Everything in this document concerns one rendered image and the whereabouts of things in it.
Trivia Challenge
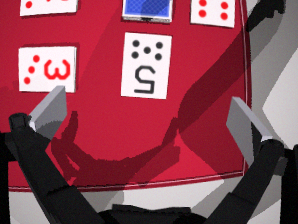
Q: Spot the dark red card cloth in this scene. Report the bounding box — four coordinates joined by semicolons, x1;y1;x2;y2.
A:
0;0;244;186
9;0;251;192

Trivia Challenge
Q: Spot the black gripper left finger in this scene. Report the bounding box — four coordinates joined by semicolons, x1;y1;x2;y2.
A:
0;85;108;224

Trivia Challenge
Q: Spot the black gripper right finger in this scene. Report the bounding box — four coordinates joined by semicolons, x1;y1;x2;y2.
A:
203;97;298;224

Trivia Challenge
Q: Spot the blue playing card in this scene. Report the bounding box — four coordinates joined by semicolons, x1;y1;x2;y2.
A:
122;0;172;20

